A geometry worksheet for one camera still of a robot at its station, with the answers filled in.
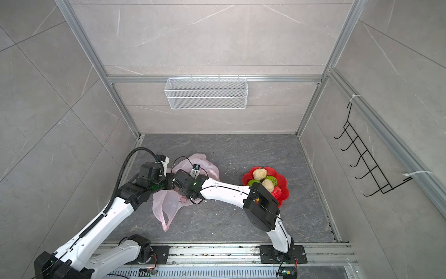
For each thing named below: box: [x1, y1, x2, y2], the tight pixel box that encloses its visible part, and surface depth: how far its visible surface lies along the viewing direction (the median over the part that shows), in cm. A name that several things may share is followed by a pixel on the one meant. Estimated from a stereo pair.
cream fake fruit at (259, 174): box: [252, 167, 268, 181], surface depth 95 cm
